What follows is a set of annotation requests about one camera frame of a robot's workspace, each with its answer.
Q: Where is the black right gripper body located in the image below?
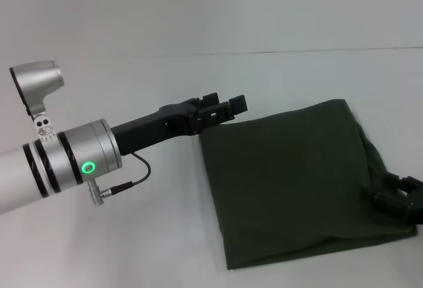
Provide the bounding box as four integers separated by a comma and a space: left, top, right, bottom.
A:
403, 184, 423, 227

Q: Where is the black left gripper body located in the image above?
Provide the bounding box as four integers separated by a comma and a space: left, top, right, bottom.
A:
110, 98, 200, 157

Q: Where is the dark green FREE t-shirt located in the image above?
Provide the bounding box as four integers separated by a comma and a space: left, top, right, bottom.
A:
198, 98, 418, 262

